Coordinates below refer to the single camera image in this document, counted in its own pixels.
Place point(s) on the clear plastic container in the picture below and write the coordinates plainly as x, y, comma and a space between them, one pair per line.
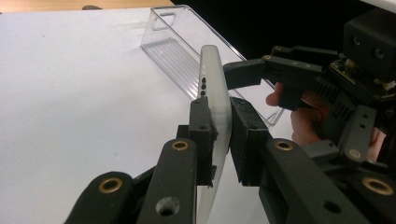
174, 49

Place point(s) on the iridescent phone case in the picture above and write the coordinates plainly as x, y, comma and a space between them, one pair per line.
214, 81

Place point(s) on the wooden table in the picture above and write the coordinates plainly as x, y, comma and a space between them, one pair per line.
46, 4

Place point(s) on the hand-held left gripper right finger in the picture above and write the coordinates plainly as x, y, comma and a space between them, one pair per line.
249, 140

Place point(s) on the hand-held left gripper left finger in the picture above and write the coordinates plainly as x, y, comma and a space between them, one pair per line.
202, 140

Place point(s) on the dark round table grommet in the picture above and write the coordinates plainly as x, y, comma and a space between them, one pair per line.
91, 7

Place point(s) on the white table board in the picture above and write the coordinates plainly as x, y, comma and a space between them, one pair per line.
77, 93

